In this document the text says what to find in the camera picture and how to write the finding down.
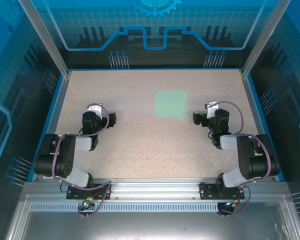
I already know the brass cable connector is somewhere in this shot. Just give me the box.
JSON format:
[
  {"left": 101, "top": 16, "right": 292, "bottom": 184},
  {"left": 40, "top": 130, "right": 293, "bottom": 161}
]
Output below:
[
  {"left": 224, "top": 199, "right": 241, "bottom": 208},
  {"left": 81, "top": 196, "right": 95, "bottom": 208}
]

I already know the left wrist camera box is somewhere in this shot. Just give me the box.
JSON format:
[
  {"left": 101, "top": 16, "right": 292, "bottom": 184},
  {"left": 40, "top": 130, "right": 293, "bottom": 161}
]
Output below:
[{"left": 86, "top": 103, "right": 103, "bottom": 117}]

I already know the long aluminium mounting rail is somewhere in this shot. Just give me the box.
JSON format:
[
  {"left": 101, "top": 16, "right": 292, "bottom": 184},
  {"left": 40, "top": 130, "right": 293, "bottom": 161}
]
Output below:
[{"left": 22, "top": 177, "right": 291, "bottom": 201}]

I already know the aluminium table side rail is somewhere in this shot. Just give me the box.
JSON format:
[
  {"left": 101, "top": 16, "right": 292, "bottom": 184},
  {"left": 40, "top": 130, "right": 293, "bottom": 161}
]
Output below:
[
  {"left": 239, "top": 69, "right": 287, "bottom": 183},
  {"left": 31, "top": 71, "right": 72, "bottom": 182}
]

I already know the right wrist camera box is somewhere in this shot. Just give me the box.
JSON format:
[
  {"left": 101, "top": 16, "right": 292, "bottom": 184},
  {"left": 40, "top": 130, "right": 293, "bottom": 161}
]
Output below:
[{"left": 206, "top": 101, "right": 220, "bottom": 120}]

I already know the green paper sheet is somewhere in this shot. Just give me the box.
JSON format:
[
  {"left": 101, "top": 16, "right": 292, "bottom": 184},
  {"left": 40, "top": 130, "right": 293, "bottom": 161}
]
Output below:
[{"left": 152, "top": 89, "right": 189, "bottom": 119}]

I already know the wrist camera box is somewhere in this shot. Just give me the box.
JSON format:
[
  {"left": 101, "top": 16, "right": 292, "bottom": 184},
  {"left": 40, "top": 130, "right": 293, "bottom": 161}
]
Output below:
[
  {"left": 206, "top": 101, "right": 220, "bottom": 120},
  {"left": 86, "top": 103, "right": 103, "bottom": 117}
]

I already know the steel tray panel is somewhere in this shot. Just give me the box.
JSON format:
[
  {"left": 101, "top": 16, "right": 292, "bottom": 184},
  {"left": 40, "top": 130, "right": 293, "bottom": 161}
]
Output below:
[{"left": 3, "top": 194, "right": 300, "bottom": 240}]

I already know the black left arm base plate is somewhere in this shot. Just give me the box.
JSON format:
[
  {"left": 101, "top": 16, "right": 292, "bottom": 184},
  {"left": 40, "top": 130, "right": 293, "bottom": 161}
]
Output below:
[{"left": 66, "top": 183, "right": 113, "bottom": 201}]

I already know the aluminium frame post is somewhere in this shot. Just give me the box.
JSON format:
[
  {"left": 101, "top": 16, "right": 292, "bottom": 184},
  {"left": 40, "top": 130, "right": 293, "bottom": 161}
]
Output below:
[
  {"left": 17, "top": 0, "right": 72, "bottom": 77},
  {"left": 240, "top": 0, "right": 291, "bottom": 77}
]

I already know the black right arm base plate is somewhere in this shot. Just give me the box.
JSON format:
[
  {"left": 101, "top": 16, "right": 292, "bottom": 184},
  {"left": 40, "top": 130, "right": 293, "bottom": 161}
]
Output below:
[{"left": 199, "top": 182, "right": 246, "bottom": 201}]

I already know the slotted aluminium cable duct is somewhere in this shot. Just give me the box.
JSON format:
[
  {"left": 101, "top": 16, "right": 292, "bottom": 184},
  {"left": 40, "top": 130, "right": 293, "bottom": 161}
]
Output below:
[{"left": 29, "top": 202, "right": 222, "bottom": 212}]

